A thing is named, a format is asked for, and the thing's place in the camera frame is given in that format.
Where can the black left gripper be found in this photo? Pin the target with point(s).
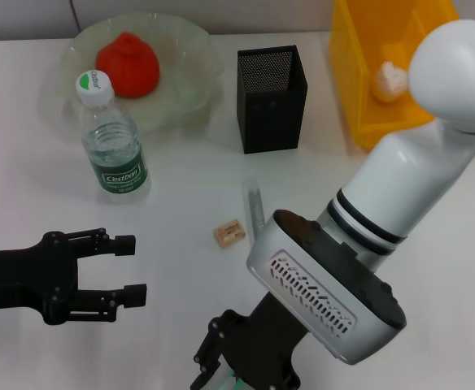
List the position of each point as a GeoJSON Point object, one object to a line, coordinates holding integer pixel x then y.
{"type": "Point", "coordinates": [18, 280]}

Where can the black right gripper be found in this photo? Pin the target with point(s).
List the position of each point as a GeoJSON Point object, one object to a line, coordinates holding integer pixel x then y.
{"type": "Point", "coordinates": [262, 349]}

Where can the clear green-label water bottle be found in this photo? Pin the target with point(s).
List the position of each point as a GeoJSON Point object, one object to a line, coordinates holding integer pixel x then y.
{"type": "Point", "coordinates": [115, 158]}

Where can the grey marker pen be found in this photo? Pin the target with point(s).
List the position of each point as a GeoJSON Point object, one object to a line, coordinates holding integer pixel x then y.
{"type": "Point", "coordinates": [254, 207]}

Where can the white paper ball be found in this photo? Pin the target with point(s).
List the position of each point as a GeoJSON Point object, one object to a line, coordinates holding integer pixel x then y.
{"type": "Point", "coordinates": [390, 81]}

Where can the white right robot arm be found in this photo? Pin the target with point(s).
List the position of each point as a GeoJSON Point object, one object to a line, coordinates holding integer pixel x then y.
{"type": "Point", "coordinates": [416, 162]}

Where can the small tan eraser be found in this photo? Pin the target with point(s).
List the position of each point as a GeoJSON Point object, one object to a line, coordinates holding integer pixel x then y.
{"type": "Point", "coordinates": [229, 232]}

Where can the red-orange fruit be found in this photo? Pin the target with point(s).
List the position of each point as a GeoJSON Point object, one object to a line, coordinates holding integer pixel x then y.
{"type": "Point", "coordinates": [132, 69]}

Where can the clear glass fruit plate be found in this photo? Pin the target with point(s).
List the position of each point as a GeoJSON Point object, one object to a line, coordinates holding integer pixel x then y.
{"type": "Point", "coordinates": [180, 73]}

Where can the black mesh pen holder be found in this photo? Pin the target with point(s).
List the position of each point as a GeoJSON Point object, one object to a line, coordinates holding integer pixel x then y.
{"type": "Point", "coordinates": [272, 118]}

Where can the yellow plastic bin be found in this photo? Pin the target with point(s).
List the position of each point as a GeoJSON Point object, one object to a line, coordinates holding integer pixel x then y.
{"type": "Point", "coordinates": [351, 81]}

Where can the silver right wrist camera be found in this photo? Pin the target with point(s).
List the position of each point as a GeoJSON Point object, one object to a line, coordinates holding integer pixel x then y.
{"type": "Point", "coordinates": [315, 292]}

